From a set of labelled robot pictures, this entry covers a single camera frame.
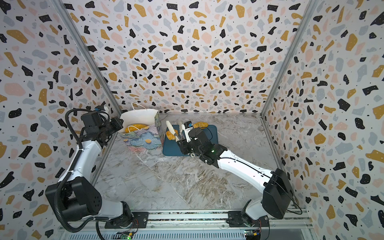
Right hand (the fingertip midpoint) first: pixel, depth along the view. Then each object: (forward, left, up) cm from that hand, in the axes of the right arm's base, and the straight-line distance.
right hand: (177, 138), depth 75 cm
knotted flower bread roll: (+17, +9, -22) cm, 30 cm away
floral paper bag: (+5, +19, 0) cm, 20 cm away
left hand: (+12, +31, +3) cm, 34 cm away
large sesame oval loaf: (+2, +19, +7) cm, 20 cm away
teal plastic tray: (+11, +9, -26) cm, 30 cm away
